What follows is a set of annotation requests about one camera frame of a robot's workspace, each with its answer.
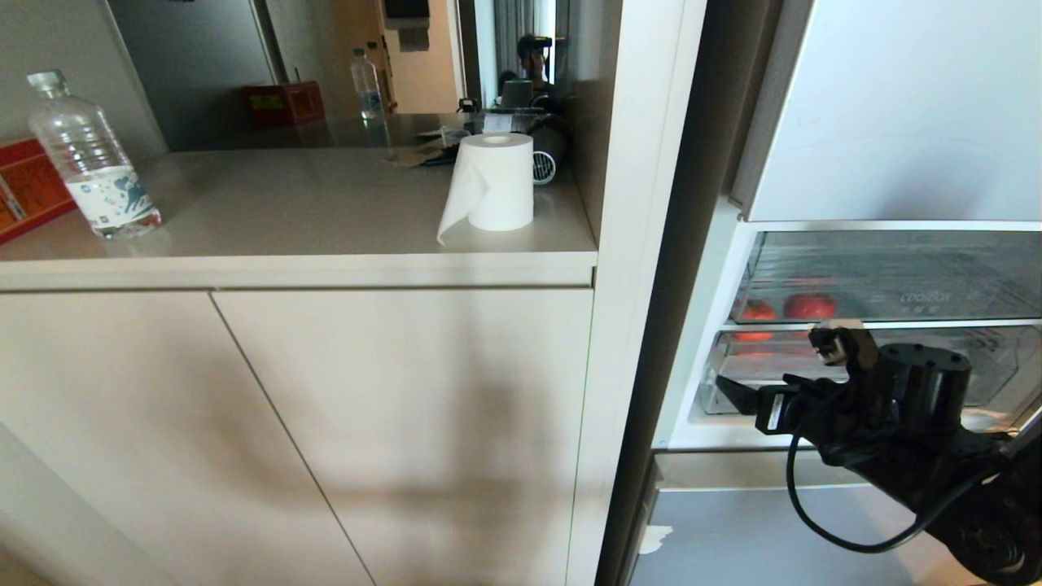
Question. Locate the white fridge compartment door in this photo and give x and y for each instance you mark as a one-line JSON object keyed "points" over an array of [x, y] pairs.
{"points": [[912, 106]]}

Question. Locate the white paper towel roll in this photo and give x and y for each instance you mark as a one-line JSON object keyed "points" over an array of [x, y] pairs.
{"points": [[501, 183]]}

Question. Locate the beige kitchen cabinet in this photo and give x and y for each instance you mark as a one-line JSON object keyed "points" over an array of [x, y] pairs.
{"points": [[326, 268]]}

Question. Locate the white fridge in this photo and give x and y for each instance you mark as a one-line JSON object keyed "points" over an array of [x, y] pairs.
{"points": [[692, 325]]}

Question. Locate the red cardboard box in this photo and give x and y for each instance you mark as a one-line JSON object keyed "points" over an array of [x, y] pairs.
{"points": [[28, 191]]}

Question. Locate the clear plastic water bottle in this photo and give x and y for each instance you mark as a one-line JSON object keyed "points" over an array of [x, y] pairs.
{"points": [[85, 155]]}

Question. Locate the beige cabinet door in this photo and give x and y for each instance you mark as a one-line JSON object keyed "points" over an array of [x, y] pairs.
{"points": [[423, 423], [122, 439]]}

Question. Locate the red tomato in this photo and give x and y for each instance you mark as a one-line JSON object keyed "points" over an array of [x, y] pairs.
{"points": [[810, 306], [758, 310]]}

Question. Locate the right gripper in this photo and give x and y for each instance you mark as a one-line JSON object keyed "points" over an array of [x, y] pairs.
{"points": [[838, 411]]}

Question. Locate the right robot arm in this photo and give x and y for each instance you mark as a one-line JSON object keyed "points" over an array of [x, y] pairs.
{"points": [[928, 391]]}

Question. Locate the black cylindrical appliance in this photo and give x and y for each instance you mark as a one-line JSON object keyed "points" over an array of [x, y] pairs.
{"points": [[550, 150]]}

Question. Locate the clear fridge drawer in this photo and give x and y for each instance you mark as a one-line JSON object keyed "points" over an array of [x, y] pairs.
{"points": [[936, 273], [761, 366]]}

